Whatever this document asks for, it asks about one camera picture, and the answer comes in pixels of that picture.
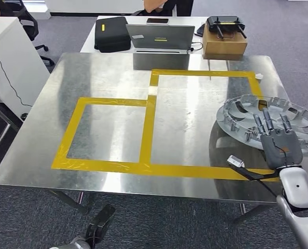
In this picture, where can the yellow tape on workbench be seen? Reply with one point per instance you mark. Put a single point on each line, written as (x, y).
(147, 137)

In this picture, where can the black flat device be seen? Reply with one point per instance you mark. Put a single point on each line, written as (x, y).
(200, 30)

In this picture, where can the steel workbench table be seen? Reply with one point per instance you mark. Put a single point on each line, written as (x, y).
(104, 75)

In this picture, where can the small white cap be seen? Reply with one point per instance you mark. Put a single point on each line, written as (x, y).
(259, 77)

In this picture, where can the black phone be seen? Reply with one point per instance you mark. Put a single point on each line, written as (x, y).
(157, 21)

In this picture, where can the brown cardboard box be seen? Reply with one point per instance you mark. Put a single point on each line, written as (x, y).
(224, 50)

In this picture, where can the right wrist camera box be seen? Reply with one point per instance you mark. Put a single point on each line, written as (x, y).
(236, 161)

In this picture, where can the grey plastic wheel hubcap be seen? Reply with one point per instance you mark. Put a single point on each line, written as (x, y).
(247, 118)

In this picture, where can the black router with antennas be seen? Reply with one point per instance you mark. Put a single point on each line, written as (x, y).
(225, 22)

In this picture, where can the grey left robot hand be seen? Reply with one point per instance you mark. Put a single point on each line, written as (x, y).
(100, 225)

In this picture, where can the black cylinder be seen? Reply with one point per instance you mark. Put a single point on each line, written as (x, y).
(24, 116)

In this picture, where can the grey laptop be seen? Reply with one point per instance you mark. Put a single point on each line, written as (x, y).
(174, 36)

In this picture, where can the black office chair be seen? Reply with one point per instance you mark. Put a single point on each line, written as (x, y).
(30, 24)

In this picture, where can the white desk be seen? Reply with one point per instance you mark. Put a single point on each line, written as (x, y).
(88, 44)

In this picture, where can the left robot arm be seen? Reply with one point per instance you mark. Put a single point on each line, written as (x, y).
(73, 243)

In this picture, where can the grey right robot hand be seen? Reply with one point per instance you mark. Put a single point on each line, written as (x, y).
(281, 149)

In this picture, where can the black zip case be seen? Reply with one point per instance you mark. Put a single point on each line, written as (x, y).
(112, 36)

